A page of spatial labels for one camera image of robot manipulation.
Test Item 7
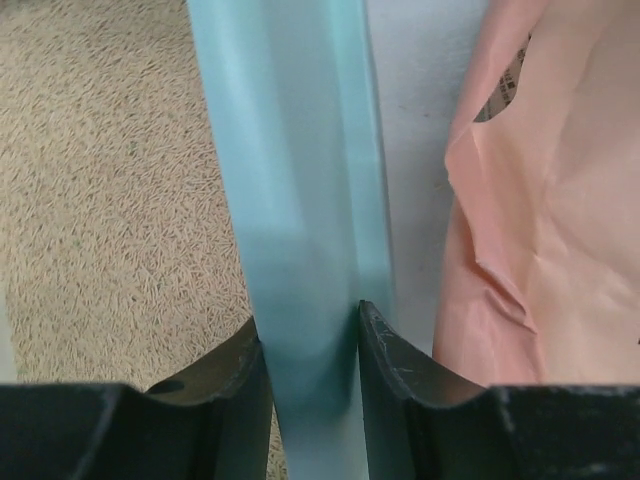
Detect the beige cat litter in box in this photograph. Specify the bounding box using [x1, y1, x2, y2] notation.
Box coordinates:
[0, 0, 286, 480]

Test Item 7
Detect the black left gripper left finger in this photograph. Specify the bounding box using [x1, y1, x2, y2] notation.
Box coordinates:
[1, 320, 273, 480]

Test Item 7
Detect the teal and beige litter box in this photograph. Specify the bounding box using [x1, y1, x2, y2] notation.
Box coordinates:
[188, 1, 395, 479]

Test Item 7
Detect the pink cat litter bag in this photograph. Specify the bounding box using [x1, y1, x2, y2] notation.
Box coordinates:
[433, 1, 639, 386]

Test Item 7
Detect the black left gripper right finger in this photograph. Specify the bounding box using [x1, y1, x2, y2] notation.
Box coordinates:
[358, 301, 639, 480]

